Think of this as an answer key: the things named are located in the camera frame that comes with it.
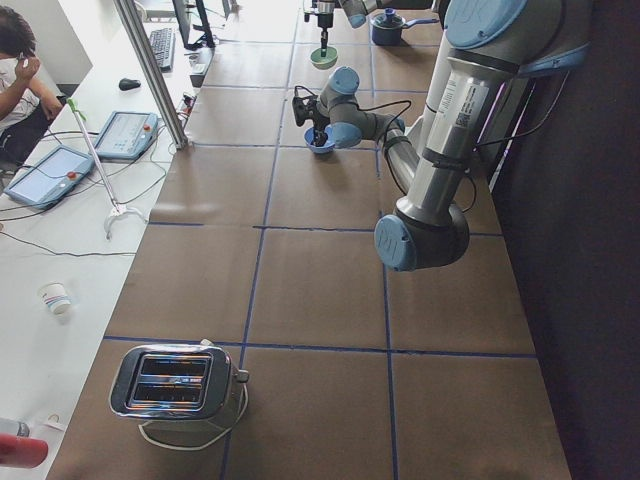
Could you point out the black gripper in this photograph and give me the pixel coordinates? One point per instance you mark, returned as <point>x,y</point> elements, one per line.
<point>318,121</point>
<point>325,20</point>

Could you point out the blue bowl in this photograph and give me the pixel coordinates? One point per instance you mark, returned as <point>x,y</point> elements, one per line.
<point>327,147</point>

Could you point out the green bowl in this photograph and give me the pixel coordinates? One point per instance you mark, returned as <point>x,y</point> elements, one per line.
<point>324,58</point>

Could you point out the blue saucepan with glass lid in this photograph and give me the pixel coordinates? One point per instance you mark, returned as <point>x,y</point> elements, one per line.
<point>388,27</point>

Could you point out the black monitor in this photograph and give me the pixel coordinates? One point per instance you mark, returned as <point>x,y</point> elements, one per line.
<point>193,24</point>

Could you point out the black keyboard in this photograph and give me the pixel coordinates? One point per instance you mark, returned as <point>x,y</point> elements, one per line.
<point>162,42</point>

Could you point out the far teach pendant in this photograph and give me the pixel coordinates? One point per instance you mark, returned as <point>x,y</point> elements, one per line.
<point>126,136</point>

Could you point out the teach pendant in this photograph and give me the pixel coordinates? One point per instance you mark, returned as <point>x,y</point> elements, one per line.
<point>126,136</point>
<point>48,181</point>

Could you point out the black computer mouse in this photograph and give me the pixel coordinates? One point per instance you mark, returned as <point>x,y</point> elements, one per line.
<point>127,84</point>

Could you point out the near teach pendant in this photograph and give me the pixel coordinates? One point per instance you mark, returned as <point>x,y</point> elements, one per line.
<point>48,181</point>

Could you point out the white toaster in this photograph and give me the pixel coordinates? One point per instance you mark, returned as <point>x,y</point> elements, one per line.
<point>189,388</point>

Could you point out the seated person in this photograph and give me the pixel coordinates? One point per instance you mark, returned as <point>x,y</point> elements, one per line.
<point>28,106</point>

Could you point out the paper cup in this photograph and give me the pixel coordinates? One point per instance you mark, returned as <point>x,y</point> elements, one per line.
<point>55,297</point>

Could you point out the red bottle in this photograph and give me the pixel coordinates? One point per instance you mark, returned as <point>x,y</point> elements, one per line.
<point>22,452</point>

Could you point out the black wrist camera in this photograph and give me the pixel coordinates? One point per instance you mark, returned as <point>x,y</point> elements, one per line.
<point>304,105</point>

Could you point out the aluminium frame post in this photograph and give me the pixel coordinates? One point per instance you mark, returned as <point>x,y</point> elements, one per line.
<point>134,28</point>

